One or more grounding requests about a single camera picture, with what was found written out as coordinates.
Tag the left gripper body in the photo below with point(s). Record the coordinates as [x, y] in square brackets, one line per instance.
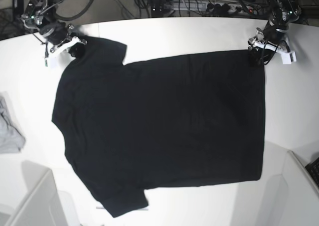
[275, 38]

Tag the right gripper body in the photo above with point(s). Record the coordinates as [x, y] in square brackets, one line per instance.
[58, 34]

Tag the black T-shirt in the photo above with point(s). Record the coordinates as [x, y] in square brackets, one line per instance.
[183, 121]

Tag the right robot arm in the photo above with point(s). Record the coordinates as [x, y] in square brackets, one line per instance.
[38, 13]

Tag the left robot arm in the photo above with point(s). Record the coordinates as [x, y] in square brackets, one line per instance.
[282, 12]

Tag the white power strip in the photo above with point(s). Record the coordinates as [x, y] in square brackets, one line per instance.
[225, 10]

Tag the grey crumpled cloth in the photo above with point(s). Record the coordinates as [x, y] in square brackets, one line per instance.
[11, 140]

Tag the black keyboard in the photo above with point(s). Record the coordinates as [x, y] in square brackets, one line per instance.
[313, 170]

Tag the white partition panel left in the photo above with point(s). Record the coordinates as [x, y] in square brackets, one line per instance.
[29, 196]

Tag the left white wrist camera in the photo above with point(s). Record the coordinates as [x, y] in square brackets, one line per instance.
[288, 57]

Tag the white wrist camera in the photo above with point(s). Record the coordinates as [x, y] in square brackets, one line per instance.
[288, 57]
[50, 60]

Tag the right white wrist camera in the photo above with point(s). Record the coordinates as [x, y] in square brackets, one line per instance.
[50, 60]

